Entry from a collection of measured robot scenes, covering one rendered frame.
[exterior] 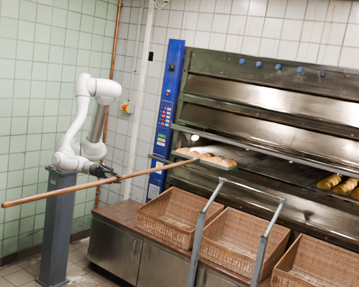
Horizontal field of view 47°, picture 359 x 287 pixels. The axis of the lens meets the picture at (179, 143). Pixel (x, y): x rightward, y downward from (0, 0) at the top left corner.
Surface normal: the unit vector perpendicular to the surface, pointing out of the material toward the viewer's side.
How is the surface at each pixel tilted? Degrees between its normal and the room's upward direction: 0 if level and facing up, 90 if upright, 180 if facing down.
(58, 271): 90
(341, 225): 70
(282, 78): 90
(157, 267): 90
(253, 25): 90
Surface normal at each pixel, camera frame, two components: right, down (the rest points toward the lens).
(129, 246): -0.57, 0.07
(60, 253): 0.81, 0.24
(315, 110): -0.46, -0.26
